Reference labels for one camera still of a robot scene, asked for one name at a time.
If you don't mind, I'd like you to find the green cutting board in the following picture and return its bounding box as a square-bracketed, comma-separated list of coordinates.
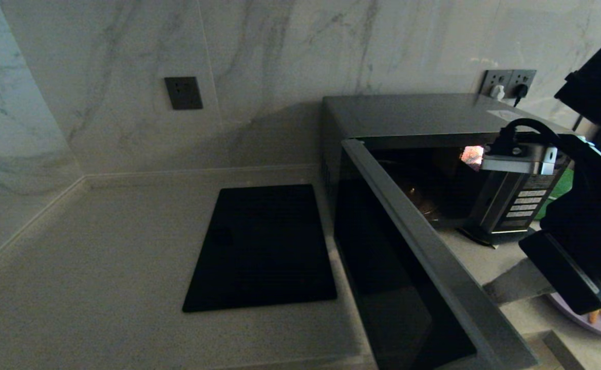
[537, 169, 574, 220]

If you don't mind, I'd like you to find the black glass induction cooktop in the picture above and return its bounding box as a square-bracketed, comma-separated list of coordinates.
[182, 184, 337, 313]

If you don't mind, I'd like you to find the dark single wall socket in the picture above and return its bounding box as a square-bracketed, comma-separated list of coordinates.
[164, 77, 204, 110]

